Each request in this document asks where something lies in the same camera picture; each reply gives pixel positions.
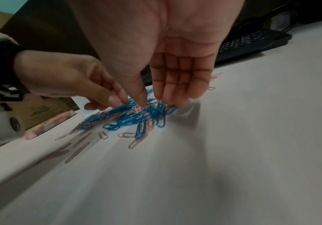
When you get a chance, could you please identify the black keyboard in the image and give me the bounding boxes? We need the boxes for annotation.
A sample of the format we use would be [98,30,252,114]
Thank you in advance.
[141,28,293,85]

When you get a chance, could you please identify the floral patterned oval tray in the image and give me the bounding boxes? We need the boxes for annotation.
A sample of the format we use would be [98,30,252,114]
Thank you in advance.
[24,109,75,140]

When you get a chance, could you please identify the person's left hand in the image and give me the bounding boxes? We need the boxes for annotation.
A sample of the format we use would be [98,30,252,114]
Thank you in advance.
[13,50,130,110]

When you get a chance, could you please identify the plain black monitor base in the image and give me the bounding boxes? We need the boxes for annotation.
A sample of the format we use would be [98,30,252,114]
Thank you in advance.
[233,0,322,32]

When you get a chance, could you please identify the brown cardboard box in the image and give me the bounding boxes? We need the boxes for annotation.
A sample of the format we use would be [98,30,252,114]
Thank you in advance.
[0,9,81,130]

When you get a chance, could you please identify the white table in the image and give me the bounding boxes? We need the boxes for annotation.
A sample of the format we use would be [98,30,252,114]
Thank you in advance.
[0,16,322,225]

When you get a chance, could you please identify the pile of blue pink paperclips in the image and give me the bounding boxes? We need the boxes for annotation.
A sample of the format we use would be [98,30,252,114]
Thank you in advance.
[55,72,224,164]

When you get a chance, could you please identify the person's right hand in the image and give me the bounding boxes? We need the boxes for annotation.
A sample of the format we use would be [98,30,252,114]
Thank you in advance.
[69,0,246,108]

